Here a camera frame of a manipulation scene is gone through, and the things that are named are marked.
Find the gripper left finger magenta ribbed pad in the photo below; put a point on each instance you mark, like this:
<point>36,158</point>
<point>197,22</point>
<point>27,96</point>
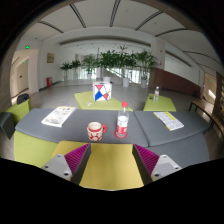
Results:
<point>70,166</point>

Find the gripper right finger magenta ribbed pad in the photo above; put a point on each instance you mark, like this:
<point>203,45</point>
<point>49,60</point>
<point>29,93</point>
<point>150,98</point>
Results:
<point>151,166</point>

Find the far clear water bottle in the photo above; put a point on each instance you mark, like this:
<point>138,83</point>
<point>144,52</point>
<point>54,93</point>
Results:
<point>156,94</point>

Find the red and white mug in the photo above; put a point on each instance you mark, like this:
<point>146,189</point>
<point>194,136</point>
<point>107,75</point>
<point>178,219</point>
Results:
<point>95,131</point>

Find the red round coaster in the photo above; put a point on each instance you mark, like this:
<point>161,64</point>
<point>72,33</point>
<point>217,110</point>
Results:
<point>119,135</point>

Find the yellow and white booklet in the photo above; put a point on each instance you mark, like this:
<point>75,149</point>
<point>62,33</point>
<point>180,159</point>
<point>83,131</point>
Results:
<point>169,120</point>

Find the magazine on grey seat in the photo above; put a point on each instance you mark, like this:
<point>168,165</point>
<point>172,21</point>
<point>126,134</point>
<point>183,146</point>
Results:
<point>58,116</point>

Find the wooden bench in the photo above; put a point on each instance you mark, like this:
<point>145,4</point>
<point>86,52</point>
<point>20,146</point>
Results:
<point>204,107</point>

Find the white cube, coloured triangles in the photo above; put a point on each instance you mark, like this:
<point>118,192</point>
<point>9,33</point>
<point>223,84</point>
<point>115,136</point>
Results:
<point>102,91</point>

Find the row of potted plants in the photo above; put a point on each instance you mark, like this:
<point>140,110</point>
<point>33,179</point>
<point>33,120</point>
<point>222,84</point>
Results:
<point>110,60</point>

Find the red bin by wall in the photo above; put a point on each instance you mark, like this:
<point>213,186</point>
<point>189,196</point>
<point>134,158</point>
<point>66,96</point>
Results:
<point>49,81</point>

